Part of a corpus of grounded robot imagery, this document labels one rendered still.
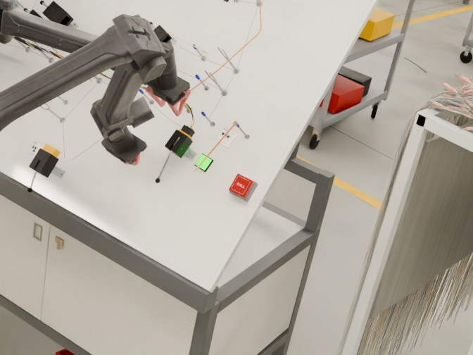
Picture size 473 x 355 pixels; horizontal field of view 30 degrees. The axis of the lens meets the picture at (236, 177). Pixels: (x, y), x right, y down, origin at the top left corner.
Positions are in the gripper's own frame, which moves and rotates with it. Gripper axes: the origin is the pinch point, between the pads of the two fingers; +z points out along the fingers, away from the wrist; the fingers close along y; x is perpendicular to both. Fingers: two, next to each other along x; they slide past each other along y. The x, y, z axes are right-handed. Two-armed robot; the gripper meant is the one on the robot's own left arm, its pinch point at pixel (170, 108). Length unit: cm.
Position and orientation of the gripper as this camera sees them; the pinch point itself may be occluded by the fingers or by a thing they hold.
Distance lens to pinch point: 225.7
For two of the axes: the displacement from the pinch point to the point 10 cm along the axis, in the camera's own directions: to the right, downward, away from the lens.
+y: -7.7, -4.7, 4.4
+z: 0.5, 6.4, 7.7
